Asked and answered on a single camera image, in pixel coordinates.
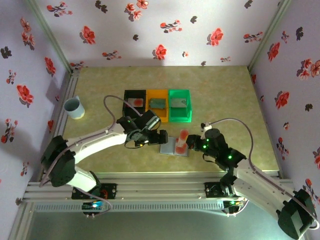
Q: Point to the grey card holder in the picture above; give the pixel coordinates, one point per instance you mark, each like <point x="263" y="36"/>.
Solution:
<point x="167" y="148"/>

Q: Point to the long aluminium frame rail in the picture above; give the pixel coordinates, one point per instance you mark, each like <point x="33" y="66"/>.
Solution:
<point x="160" y="187"/>

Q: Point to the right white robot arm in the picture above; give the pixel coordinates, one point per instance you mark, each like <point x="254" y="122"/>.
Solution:
<point x="260" y="185"/>

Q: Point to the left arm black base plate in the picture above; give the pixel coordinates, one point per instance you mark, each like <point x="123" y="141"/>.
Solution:
<point x="111" y="191"/>

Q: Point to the blue-grey cup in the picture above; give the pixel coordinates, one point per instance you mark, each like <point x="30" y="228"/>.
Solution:
<point x="75" y="112"/>

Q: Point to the short aluminium side rail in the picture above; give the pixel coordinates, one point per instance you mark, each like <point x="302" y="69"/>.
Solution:
<point x="70" y="85"/>

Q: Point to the green plastic bin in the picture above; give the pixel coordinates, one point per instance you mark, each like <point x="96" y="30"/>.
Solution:
<point x="180" y="116"/>

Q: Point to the grey credit card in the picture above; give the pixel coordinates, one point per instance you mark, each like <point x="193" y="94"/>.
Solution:
<point x="178" y="103"/>

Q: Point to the red and white credit card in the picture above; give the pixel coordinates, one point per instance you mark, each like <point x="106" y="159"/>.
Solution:
<point x="181" y="143"/>
<point x="135" y="103"/>

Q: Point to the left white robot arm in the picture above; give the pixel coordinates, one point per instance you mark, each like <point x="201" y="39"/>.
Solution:
<point x="100" y="140"/>

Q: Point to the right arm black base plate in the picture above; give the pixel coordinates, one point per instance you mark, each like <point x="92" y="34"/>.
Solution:
<point x="212" y="190"/>

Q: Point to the teal credit card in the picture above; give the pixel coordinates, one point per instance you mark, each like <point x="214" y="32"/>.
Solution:
<point x="157" y="103"/>

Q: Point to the orange plastic bin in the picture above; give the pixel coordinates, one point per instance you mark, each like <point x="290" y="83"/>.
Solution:
<point x="163" y="117"/>

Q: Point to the black plastic bin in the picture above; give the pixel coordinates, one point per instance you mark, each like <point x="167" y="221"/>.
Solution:
<point x="132" y="95"/>

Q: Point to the aluminium frame post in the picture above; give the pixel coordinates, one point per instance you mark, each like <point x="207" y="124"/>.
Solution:
<point x="52" y="37"/>
<point x="268" y="35"/>

